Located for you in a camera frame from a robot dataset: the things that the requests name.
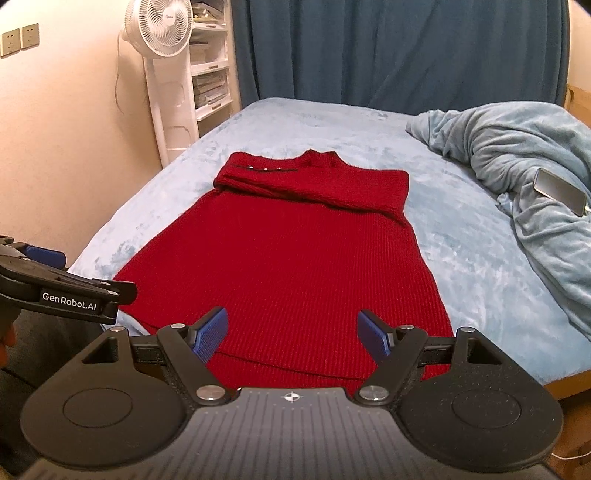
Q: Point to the dark grey cloth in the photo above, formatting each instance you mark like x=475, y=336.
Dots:
x=41, y=350

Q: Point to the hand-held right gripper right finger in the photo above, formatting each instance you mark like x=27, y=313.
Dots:
x=371, y=332

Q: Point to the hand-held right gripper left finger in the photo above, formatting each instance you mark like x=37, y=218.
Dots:
x=212, y=334

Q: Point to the smartphone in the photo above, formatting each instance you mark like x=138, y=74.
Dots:
x=558, y=191

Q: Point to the dark blue curtain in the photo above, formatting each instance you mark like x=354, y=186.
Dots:
x=392, y=50

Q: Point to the red knit sweater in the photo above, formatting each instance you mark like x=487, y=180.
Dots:
x=286, y=254

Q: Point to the bed with blue sheet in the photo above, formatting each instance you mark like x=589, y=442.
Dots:
x=461, y=230

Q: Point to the white drawer shelf unit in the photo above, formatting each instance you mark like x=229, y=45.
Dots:
x=210, y=83

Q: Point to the person's left hand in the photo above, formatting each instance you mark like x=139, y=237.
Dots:
x=7, y=344

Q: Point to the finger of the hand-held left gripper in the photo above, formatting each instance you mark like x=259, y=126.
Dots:
x=92, y=286
x=44, y=256

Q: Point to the beige wall outlet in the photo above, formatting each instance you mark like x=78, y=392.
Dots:
x=30, y=36
x=9, y=43

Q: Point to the grey-blue fleece blanket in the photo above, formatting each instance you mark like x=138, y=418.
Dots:
x=508, y=138

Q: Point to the white standing fan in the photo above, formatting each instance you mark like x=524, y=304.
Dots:
x=164, y=27

